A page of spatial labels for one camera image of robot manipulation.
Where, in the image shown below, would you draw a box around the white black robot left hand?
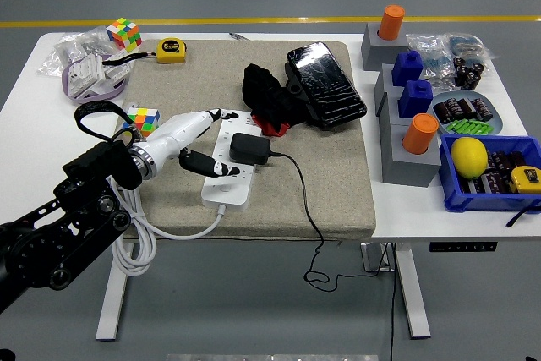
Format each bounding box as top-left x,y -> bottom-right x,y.
141,107 -> 242,178

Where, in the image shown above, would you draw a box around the black plug adapter with cord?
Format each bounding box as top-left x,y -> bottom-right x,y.
227,132 -> 385,293

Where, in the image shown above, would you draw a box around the rubik's cube with white edges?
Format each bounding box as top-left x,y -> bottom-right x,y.
122,107 -> 162,139
105,17 -> 143,52

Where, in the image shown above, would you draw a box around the grey-brown fabric mat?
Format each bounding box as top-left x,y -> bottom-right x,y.
112,39 -> 377,242

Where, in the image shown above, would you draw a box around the white socket boxes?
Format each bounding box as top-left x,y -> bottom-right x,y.
67,52 -> 133,101

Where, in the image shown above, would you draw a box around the black cloth with red trim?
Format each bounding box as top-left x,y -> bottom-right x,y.
241,63 -> 316,137

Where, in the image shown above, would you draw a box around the clear plastic bag white parts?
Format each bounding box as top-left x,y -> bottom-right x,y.
40,25 -> 128,79

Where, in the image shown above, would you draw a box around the black table control panel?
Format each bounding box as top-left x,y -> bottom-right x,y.
429,241 -> 499,253

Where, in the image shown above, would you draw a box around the black phone stand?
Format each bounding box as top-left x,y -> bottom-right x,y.
283,63 -> 323,126

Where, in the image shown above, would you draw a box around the white table leg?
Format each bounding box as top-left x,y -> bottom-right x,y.
395,242 -> 432,340
95,241 -> 130,341

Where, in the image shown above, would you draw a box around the black glossy phone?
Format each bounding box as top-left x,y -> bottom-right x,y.
286,41 -> 368,129

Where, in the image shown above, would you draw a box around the blue plastic bin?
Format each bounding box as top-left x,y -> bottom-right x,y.
438,134 -> 541,213

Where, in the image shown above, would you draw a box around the yellow black tape measure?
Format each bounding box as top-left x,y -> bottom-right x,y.
506,165 -> 541,195

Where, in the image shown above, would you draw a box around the silver box under table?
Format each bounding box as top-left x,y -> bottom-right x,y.
360,242 -> 396,273

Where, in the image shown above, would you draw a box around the yellow lemon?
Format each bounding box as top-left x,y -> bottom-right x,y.
450,137 -> 489,179

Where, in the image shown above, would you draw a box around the grey block with square hole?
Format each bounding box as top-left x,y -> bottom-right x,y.
374,63 -> 402,104
375,90 -> 413,126

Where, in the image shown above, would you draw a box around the grey block with round hole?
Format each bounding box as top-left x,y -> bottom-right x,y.
360,22 -> 410,73
380,118 -> 443,189

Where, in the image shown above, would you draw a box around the light blue plate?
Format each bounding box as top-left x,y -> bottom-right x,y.
426,90 -> 505,136

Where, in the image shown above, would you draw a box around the green small parts pile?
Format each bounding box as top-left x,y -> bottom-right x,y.
445,118 -> 495,134

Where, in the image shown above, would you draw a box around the blue square peg block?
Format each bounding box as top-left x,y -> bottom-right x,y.
397,79 -> 434,119
391,50 -> 424,87

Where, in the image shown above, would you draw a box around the orange cylinder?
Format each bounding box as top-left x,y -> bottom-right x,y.
402,113 -> 440,155
377,4 -> 406,41

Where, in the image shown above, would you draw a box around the clear plastic bag of parts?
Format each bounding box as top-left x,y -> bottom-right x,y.
406,33 -> 456,81

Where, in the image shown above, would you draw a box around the dark capacitor cluster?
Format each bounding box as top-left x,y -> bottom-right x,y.
452,55 -> 486,90

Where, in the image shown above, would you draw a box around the clear bag with blue parts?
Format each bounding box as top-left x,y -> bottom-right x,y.
445,32 -> 500,62

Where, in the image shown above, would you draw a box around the purple strap band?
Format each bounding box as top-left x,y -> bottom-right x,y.
62,51 -> 130,107

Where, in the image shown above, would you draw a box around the yellow tape measure with strap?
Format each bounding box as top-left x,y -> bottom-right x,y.
101,37 -> 188,67

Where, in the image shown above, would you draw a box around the thin black hanging cable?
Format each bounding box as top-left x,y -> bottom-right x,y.
382,242 -> 402,361

